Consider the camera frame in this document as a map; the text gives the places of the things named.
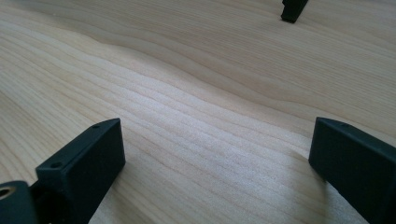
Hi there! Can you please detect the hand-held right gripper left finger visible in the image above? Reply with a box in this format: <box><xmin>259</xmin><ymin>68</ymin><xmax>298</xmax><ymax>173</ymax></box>
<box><xmin>35</xmin><ymin>118</ymin><xmax>127</xmax><ymax>224</ymax></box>

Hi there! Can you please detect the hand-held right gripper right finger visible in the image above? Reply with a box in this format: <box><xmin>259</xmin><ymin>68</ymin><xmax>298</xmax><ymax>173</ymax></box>
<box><xmin>308</xmin><ymin>117</ymin><xmax>396</xmax><ymax>224</ymax></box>

